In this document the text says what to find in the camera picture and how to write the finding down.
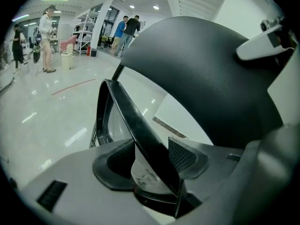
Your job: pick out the black waste bin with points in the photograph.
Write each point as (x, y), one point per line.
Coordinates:
(93, 53)

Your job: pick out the white metal shelf rack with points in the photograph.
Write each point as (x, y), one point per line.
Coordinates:
(86, 27)

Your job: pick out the red fire extinguisher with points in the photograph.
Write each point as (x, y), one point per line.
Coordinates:
(88, 51)

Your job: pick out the black folding chair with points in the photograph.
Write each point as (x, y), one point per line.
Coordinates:
(199, 67)

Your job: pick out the beige trash bin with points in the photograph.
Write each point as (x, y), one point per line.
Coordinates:
(67, 57)

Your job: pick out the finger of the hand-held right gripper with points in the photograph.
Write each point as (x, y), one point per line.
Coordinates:
(255, 47)

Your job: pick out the red floor tape line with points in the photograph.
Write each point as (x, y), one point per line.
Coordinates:
(72, 87)

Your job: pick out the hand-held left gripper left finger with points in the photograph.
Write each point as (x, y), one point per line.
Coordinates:
(79, 184)

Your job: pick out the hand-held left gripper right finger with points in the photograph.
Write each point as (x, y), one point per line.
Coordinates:
(215, 167)

